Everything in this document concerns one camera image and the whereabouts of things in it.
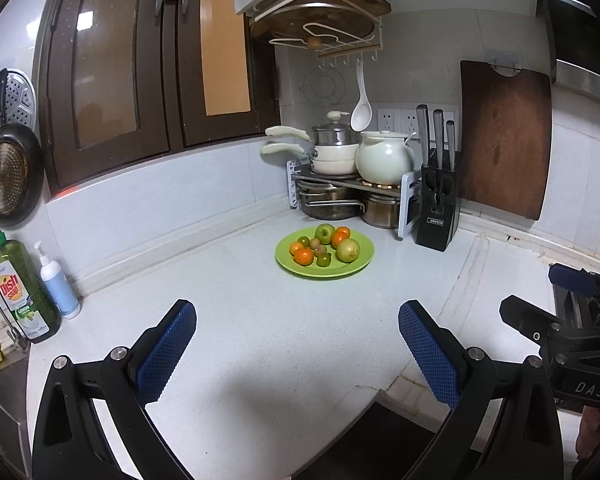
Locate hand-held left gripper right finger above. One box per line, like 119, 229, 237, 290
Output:
398, 300, 566, 480

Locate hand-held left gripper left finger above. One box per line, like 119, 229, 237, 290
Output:
31, 299, 197, 480

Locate white pump bottle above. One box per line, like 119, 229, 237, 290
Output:
33, 240, 81, 320

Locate white ladle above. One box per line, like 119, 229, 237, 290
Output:
350, 59, 373, 131

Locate black frying pan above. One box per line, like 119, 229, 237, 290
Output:
0, 67, 45, 227

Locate green dish soap bottle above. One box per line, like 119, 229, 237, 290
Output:
0, 230, 62, 345

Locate perforated steel steamer plate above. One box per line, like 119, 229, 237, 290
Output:
0, 71, 37, 136

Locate wide steel pot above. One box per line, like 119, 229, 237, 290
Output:
297, 185, 365, 222

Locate white wall socket panel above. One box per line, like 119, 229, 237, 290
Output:
377, 107, 461, 135

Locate chrome sink faucet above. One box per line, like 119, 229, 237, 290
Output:
0, 267, 31, 356

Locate wire trivet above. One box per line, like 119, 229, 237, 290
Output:
300, 67, 346, 106

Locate person's right hand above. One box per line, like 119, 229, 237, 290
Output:
576, 403, 600, 461

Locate cream saucepan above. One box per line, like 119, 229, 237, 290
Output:
265, 126, 361, 162
261, 142, 359, 176

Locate yellow pear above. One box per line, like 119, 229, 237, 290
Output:
336, 238, 361, 264

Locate black knife block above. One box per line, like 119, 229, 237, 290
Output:
414, 165, 462, 252

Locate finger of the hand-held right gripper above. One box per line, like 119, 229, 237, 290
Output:
500, 295, 563, 346
549, 263, 600, 323

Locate round wooden board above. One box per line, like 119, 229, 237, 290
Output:
251, 2, 376, 46

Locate brown framed cabinet door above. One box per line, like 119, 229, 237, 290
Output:
167, 0, 281, 150
39, 0, 173, 196

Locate grey pot rack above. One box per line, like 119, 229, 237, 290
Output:
286, 159, 421, 238

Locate white wire wall rack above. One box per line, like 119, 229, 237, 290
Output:
250, 0, 386, 68

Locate steel pot with lid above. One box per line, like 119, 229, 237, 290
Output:
311, 111, 359, 147

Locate green plate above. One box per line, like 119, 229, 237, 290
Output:
274, 227, 375, 279

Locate black scissors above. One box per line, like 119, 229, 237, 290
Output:
427, 172, 456, 206

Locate steel range hood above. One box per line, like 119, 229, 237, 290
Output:
537, 0, 600, 106

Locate large brown cutting board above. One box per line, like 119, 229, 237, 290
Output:
459, 60, 552, 222

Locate large brass mesh strainer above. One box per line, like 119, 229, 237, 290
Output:
0, 140, 31, 216

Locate white ceramic pot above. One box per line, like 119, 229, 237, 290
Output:
355, 131, 418, 186

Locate steel sink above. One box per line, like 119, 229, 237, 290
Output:
0, 360, 31, 476

